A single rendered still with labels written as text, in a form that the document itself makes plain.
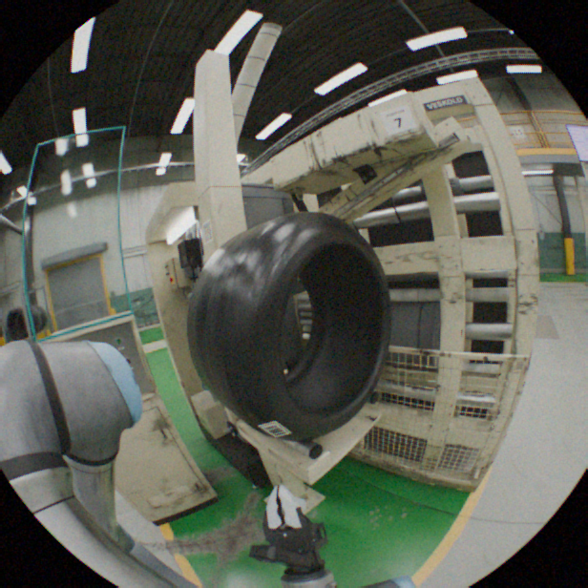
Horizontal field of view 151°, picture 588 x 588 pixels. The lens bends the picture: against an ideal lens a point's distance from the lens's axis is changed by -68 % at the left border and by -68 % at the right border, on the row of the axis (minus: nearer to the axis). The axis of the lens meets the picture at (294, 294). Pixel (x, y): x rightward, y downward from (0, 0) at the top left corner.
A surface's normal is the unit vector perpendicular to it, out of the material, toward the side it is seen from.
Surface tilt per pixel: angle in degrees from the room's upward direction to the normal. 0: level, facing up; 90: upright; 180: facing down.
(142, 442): 90
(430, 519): 0
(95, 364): 54
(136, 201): 90
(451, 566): 0
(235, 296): 68
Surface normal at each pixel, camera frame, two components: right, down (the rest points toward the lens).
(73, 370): 0.78, -0.62
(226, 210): 0.67, 0.00
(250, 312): -0.07, -0.18
